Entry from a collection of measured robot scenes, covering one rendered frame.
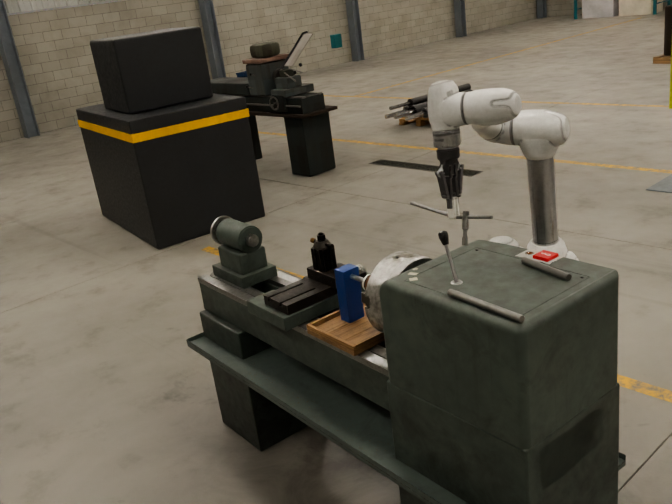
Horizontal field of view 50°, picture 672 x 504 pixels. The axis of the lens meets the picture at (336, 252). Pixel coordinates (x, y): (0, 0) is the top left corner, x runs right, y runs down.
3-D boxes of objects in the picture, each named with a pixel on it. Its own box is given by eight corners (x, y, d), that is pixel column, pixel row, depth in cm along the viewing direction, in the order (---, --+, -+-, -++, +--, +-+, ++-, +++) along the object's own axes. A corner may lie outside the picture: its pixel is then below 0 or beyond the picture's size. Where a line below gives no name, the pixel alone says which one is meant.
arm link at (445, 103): (424, 132, 230) (463, 130, 224) (419, 83, 226) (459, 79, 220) (436, 128, 239) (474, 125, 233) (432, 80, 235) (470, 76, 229)
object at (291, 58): (203, 164, 1024) (179, 44, 966) (254, 149, 1080) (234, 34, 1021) (306, 181, 861) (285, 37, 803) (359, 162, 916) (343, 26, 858)
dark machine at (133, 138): (267, 216, 748) (234, 22, 680) (157, 250, 689) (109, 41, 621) (197, 189, 893) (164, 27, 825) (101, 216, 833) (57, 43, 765)
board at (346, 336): (422, 321, 288) (421, 312, 287) (354, 356, 268) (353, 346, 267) (373, 302, 311) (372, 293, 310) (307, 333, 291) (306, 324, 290)
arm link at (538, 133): (530, 273, 314) (582, 277, 303) (521, 292, 302) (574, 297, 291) (517, 104, 279) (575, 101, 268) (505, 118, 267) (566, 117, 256)
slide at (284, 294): (367, 280, 319) (365, 271, 317) (288, 315, 295) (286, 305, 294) (341, 271, 332) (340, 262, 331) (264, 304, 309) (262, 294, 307)
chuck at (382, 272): (449, 315, 273) (436, 241, 260) (389, 355, 257) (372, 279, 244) (432, 309, 280) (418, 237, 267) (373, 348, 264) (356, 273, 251)
